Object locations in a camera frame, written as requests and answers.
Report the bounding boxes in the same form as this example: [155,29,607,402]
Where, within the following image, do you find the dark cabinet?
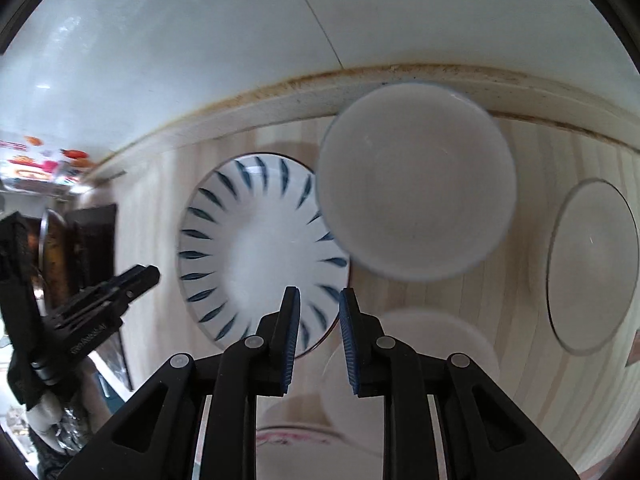
[65,203,119,306]

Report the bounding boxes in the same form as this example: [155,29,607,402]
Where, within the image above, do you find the round metal pan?
[33,207,71,306]

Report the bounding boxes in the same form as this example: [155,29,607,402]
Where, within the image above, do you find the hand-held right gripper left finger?
[57,286,302,480]

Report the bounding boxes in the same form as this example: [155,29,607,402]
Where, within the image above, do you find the small white dish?
[322,307,502,456]

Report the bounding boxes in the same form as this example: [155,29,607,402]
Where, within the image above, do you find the person's left hand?
[27,394,68,455]

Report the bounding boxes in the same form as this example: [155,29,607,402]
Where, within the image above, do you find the white bowl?
[316,81,518,281]

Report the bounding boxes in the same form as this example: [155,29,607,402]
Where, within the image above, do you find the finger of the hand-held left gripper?
[49,265,162,332]

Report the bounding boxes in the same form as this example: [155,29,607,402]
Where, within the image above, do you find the pink rimmed plate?
[254,425,387,480]

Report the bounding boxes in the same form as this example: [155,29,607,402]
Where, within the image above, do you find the blue leaf pattern plate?
[176,152,351,361]

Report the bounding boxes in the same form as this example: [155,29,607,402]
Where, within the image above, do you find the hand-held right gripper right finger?
[339,287,587,480]

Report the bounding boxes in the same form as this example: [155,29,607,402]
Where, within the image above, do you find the colourful printed packets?
[0,135,96,193]

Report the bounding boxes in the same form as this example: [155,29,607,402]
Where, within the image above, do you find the clear glass plate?
[546,178,640,357]

